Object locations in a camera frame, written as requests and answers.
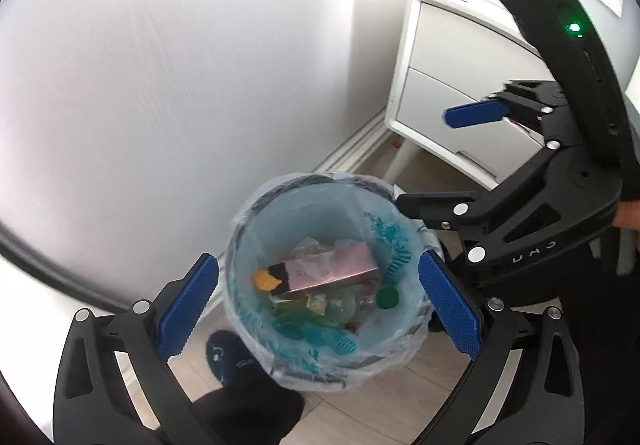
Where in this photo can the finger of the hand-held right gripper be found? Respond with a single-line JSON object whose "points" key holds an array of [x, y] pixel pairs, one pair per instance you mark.
{"points": [[475, 113], [430, 207]]}

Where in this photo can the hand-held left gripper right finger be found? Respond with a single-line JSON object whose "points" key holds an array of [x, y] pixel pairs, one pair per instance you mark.
{"points": [[450, 305]]}

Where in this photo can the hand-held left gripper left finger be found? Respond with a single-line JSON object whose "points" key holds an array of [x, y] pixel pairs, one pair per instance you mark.
{"points": [[187, 307]]}

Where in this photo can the orange peel piece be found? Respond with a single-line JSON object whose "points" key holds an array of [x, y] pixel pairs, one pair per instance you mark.
{"points": [[267, 281]]}

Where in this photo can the light blue waste bin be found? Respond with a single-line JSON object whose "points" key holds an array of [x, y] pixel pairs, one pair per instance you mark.
{"points": [[250, 245]]}

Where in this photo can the yellow snack packet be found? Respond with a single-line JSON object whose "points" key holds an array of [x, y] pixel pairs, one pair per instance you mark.
{"points": [[290, 307]]}

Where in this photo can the clear plastic bottle green label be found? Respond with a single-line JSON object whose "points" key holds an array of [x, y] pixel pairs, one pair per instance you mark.
{"points": [[345, 305]]}

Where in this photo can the clear bin liner bag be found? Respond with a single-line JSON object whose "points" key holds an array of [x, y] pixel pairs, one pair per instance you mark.
{"points": [[240, 210]]}

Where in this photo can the pink box with black end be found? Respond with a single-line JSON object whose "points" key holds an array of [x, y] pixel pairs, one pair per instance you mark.
{"points": [[330, 270]]}

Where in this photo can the clear plastic bottle green cap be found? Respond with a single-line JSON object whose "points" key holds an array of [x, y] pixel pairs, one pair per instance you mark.
{"points": [[315, 250]]}

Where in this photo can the person's right hand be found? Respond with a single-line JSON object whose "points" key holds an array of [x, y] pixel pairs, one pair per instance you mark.
{"points": [[629, 215]]}

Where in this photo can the dark blue slipper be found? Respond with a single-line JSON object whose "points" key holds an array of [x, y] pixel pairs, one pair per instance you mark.
{"points": [[227, 355]]}

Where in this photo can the white nightstand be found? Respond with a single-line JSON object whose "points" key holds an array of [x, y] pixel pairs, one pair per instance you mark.
{"points": [[450, 50]]}

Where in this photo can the white baseboard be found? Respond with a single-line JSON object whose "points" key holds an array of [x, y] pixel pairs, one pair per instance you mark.
{"points": [[357, 140]]}

